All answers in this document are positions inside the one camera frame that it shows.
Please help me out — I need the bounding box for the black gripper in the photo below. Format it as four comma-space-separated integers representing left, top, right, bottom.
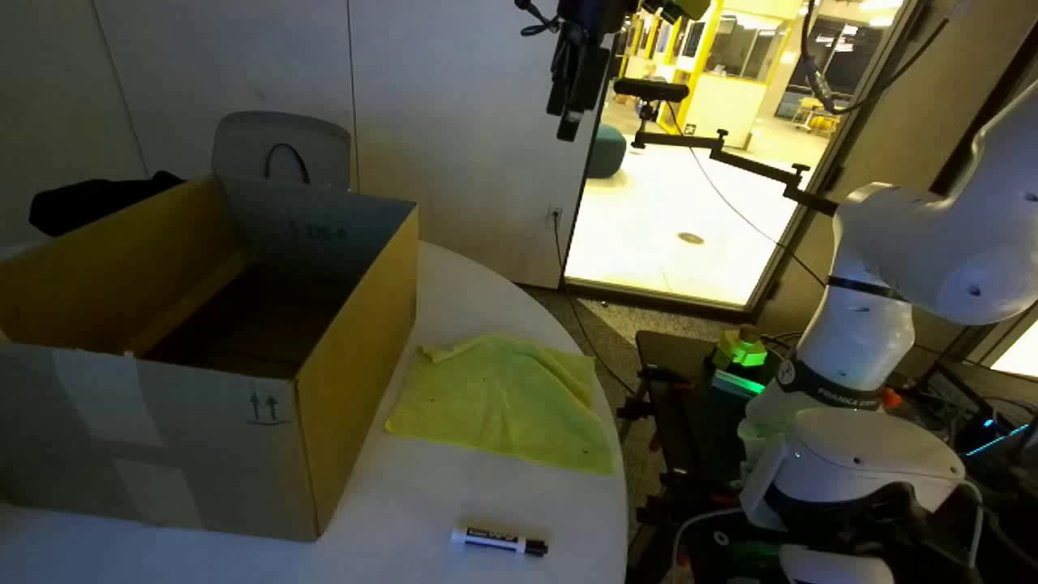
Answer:
544, 0, 626, 143

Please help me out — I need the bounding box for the yellow microfiber towel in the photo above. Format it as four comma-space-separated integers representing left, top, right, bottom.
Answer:
383, 333, 617, 473

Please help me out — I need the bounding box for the black and white marker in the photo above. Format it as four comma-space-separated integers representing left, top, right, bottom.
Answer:
450, 526, 547, 559

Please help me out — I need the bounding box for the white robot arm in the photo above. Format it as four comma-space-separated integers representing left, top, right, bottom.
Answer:
741, 83, 1038, 584

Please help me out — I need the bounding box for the green lit control box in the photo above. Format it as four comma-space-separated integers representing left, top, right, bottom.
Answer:
709, 330, 770, 400

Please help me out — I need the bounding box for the open cardboard box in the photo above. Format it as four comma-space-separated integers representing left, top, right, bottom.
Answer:
0, 180, 419, 543

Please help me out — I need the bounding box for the black cloth bundle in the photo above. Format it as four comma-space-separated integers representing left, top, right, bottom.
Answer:
28, 172, 178, 238

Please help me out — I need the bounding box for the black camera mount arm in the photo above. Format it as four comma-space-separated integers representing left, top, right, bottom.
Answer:
612, 78, 839, 216

